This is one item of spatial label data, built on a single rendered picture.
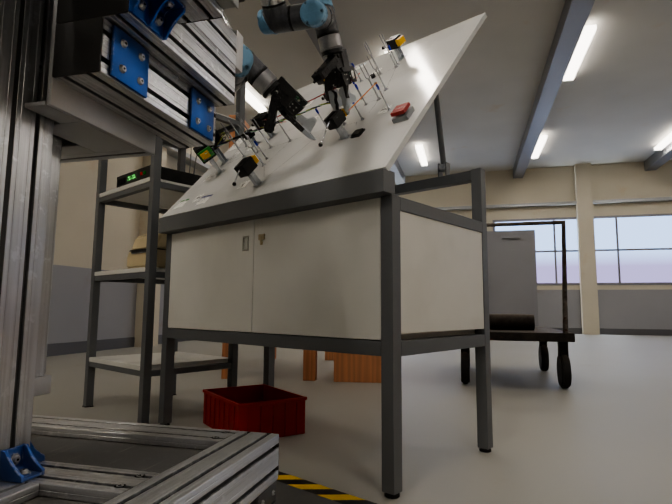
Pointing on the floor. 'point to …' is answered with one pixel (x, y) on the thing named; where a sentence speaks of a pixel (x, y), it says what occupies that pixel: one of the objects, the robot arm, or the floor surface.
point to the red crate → (255, 409)
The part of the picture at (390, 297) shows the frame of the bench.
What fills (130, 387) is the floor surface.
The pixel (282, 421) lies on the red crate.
